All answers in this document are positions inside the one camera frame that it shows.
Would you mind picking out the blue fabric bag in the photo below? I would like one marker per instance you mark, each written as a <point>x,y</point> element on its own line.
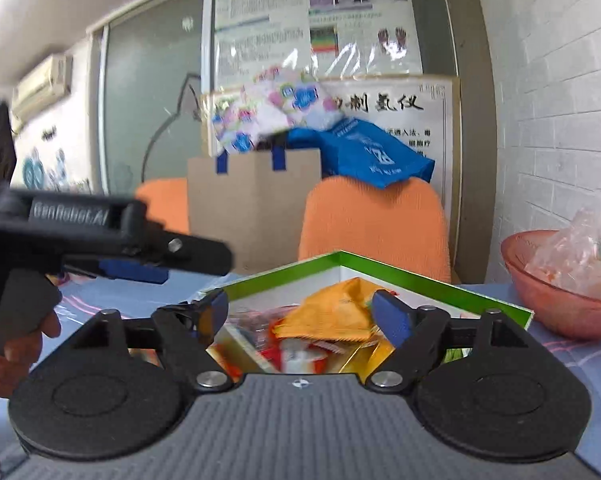
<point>370,155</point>

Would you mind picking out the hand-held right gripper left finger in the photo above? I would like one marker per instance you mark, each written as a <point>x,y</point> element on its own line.
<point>215,312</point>

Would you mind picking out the blue flower wall sticker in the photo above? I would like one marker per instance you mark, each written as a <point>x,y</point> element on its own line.
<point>33,170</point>

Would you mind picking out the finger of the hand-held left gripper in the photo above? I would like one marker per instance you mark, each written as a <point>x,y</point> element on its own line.
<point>135,271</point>
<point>200,257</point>

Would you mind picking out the large yellow snack packet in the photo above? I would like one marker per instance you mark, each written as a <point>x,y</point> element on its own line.
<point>373,360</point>

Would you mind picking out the floral cloth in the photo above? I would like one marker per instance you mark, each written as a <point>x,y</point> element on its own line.
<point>280,100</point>

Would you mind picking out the clear plastic bag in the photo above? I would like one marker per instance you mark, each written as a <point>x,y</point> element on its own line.
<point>575,260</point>

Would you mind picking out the green cardboard box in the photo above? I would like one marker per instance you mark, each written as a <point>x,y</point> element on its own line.
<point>280,285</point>

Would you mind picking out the orange chair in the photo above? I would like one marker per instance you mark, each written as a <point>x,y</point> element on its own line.
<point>375,225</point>
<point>165,205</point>

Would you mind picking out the orange snack packet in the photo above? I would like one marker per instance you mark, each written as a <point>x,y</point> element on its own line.
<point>330,315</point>

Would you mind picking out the white air conditioner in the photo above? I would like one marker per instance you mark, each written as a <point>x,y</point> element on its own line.
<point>40,85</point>

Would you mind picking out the chart wall poster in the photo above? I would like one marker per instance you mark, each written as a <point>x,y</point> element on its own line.
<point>265,20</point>

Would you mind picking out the pink translucent bowl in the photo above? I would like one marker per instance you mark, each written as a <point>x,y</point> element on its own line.
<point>545,310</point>

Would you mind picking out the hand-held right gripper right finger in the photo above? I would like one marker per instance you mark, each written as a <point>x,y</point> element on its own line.
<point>393,317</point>

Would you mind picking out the person's left hand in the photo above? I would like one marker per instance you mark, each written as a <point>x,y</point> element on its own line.
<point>15,365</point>

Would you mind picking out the red and white snack packet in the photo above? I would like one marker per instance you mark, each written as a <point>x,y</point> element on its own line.
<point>300,355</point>

